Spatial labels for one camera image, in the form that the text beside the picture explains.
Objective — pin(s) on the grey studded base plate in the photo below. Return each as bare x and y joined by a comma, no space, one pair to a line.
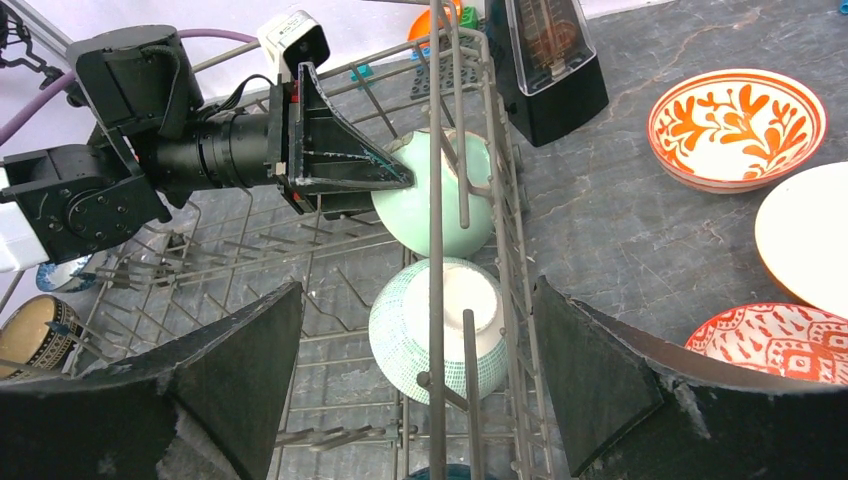
420,86

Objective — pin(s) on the orange curved toy block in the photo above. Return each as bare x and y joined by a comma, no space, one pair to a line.
420,29

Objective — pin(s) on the green toy block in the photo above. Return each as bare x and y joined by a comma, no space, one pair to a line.
469,18

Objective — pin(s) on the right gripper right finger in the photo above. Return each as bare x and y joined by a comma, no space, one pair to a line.
630,405

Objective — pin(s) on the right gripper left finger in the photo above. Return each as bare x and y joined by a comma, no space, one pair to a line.
206,405

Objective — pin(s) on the grey wire dish rack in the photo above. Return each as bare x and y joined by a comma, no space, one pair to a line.
227,248

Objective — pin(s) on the black metronome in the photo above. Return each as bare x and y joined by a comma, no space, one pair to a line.
546,66

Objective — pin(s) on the white bowl orange pattern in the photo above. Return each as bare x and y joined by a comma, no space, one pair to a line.
735,130

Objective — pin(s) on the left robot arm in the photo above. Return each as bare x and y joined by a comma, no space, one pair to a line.
70,201

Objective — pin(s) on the dark brown banded bowl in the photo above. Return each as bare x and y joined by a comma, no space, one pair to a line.
26,338

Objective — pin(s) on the small teal block on rack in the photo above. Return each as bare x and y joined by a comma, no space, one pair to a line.
364,71

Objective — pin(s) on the pale green bowl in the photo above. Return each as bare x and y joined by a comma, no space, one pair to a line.
405,213

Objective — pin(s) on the blue white patterned bowl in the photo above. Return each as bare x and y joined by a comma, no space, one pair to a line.
782,339

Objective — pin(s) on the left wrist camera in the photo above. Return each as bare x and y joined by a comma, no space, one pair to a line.
290,39

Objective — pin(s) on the light green ribbed bowl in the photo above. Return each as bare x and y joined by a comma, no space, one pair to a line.
399,327

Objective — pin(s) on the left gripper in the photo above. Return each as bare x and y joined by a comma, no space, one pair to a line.
236,149

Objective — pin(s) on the white blue rimmed bowl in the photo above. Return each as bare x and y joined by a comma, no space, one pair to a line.
72,276

